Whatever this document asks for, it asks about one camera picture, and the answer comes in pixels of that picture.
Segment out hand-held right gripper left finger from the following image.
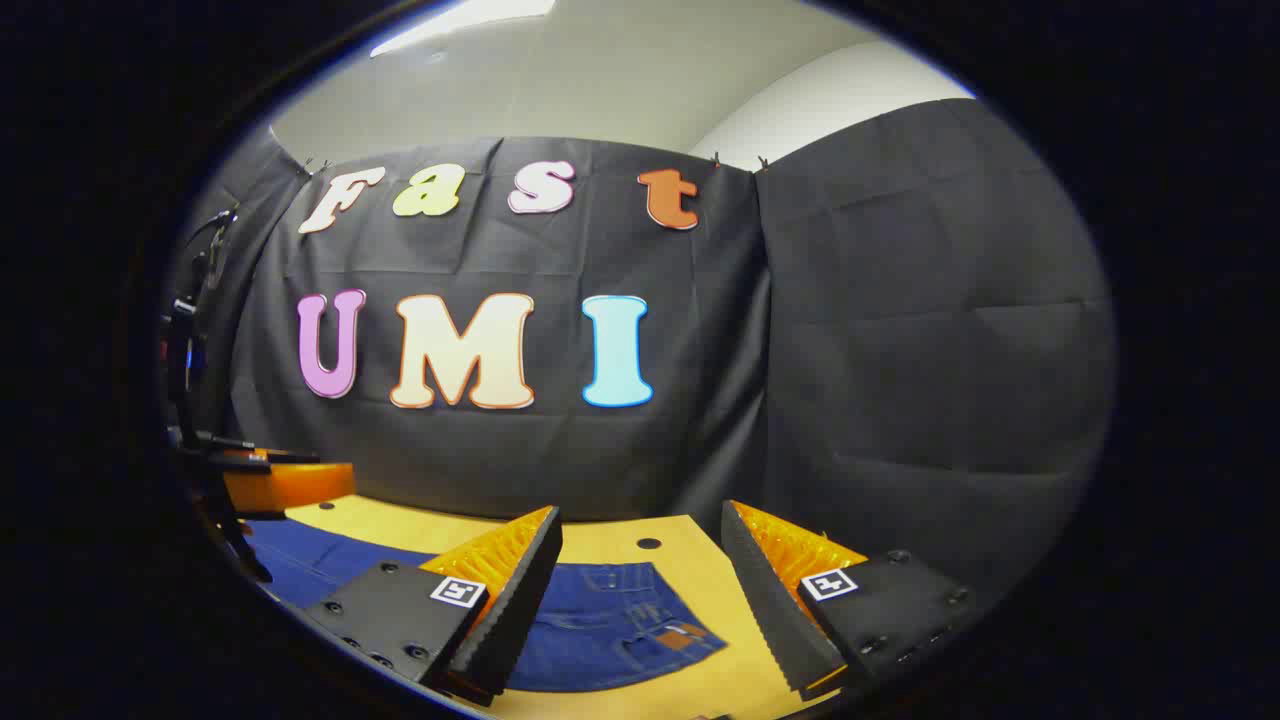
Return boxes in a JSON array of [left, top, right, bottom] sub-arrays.
[[298, 505, 565, 708]]

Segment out black backdrop cloth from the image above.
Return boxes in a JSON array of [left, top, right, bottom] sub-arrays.
[[165, 98, 1116, 601]]

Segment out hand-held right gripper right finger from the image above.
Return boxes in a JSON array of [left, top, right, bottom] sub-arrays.
[[720, 499, 977, 701]]

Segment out blue denim jeans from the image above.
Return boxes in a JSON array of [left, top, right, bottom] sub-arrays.
[[240, 518, 729, 693]]

